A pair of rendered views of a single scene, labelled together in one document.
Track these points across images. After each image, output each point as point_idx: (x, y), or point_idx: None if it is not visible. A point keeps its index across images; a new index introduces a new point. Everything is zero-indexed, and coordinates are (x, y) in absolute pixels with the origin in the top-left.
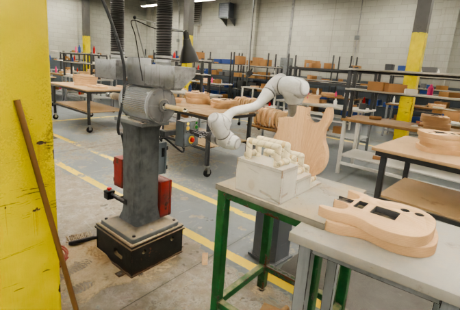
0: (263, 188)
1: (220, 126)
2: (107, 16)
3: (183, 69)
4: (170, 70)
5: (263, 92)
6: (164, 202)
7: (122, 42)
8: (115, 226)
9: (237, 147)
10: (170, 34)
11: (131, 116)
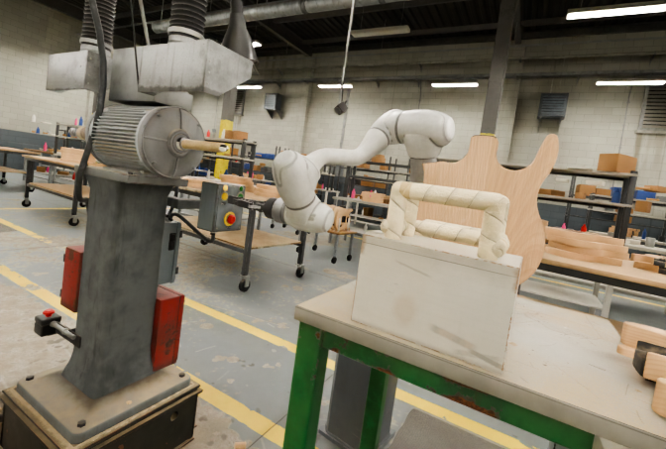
0: (447, 321)
1: (300, 177)
2: None
3: (226, 53)
4: (198, 49)
5: (370, 134)
6: (166, 341)
7: (107, 26)
8: (44, 399)
9: (328, 228)
10: None
11: (110, 166)
